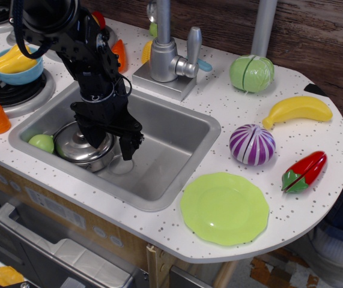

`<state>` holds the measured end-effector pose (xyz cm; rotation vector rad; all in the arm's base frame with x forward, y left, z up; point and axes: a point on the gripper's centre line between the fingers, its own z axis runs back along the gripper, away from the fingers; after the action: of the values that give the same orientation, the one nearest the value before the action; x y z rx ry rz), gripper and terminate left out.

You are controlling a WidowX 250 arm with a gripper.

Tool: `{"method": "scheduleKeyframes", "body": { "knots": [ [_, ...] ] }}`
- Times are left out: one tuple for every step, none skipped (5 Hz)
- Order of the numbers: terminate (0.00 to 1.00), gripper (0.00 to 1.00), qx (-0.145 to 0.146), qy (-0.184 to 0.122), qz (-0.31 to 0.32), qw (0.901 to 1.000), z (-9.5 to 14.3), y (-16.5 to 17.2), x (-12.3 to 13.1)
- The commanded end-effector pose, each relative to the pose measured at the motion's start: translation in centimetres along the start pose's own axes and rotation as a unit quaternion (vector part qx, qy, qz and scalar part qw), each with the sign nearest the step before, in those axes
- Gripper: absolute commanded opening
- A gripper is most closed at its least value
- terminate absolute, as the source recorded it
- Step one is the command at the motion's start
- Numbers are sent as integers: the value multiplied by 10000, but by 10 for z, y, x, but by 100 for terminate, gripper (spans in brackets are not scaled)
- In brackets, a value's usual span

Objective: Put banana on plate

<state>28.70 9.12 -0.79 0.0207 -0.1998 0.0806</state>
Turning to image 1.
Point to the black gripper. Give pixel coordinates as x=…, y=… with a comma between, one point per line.
x=104, y=108

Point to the yellow toy banana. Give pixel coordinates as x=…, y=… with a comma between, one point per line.
x=306, y=107

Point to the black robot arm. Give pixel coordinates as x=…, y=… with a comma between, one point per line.
x=72, y=32

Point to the light green plastic plate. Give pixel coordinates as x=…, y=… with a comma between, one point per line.
x=224, y=209

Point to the small steel pot with lid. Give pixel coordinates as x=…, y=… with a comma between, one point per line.
x=71, y=145

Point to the stainless steel sink basin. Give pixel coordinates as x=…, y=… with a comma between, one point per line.
x=176, y=140

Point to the green toy lime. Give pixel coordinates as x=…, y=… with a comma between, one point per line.
x=44, y=142

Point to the silver toy faucet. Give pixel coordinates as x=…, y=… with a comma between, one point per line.
x=167, y=72

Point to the orange toy carrot with stem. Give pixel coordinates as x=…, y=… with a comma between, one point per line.
x=120, y=50

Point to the yellow toy corn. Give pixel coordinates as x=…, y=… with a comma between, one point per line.
x=146, y=52

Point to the blue bowl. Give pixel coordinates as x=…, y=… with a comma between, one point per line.
x=25, y=77

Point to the black front stove burner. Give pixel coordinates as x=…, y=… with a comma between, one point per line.
x=19, y=100

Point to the light blue toy utensil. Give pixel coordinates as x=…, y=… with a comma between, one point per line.
x=204, y=66

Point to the red toy ketchup bottle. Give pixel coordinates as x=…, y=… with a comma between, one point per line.
x=99, y=19

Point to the yellow toy bell pepper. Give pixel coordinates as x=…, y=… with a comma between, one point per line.
x=14, y=61

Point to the purple striped toy onion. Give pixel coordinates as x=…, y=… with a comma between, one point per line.
x=252, y=145

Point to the silver stove knob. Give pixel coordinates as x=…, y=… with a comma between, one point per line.
x=11, y=38

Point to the green toy cabbage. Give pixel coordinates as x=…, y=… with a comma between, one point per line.
x=251, y=73

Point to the yellow object bottom left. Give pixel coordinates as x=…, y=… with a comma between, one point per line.
x=9, y=276

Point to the red toy chili pepper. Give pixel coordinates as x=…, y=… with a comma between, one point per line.
x=301, y=175

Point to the grey vertical pole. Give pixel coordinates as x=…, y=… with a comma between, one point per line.
x=263, y=27

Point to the black tape patch right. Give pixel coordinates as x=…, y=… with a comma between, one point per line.
x=313, y=88

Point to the grey shoe with sock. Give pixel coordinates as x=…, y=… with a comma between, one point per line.
x=323, y=254

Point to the silver oven door handle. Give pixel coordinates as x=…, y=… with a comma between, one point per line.
x=58, y=260

